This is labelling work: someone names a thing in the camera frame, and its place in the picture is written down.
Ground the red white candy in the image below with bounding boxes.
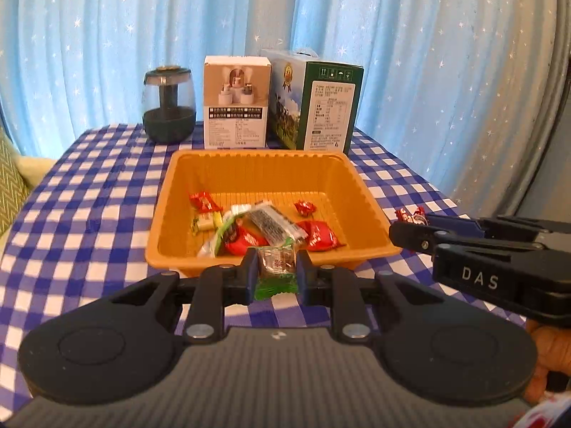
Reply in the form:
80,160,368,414
395,206,428,226

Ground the orange plastic tray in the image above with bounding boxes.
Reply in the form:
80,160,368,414
145,149,402,277

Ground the white cardboard box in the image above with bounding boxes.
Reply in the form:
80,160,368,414
203,56,273,150

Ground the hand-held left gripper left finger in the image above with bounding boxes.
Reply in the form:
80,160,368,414
109,246,259,345

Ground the green cardboard box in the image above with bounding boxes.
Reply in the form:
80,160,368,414
261,47,364,152

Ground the grey curtain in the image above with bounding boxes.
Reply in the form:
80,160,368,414
509,0,571,233

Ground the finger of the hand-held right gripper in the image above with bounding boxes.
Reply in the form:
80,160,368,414
424,213,556,239
389,222,547,261

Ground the blue white checked tablecloth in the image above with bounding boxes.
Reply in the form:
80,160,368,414
0,122,536,415

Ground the blue star print curtain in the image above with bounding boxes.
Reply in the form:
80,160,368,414
0,0,563,165

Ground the large red snack packet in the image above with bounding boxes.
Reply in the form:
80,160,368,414
294,219,346,253

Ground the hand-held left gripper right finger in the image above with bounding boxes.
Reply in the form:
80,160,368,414
295,250,442,344

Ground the green brown snack packet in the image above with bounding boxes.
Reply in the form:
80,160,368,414
253,238,300,300

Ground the yellow green wrapped candy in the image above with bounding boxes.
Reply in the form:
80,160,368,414
191,212,224,233

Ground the clear black sesame snack packet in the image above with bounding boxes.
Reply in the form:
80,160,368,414
243,200,308,248

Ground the green zigzag cushion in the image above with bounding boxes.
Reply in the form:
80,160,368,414
0,127,33,237

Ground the person's right hand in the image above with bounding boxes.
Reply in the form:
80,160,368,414
524,320,571,404

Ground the glass jar with dark base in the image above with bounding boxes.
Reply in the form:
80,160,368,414
142,65,197,144

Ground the green white snack packet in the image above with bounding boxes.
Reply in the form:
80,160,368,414
198,212,244,258

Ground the red snack packet white print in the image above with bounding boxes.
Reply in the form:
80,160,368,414
223,227,264,257

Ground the red white patterned cloth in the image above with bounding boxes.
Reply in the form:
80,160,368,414
511,399,571,428

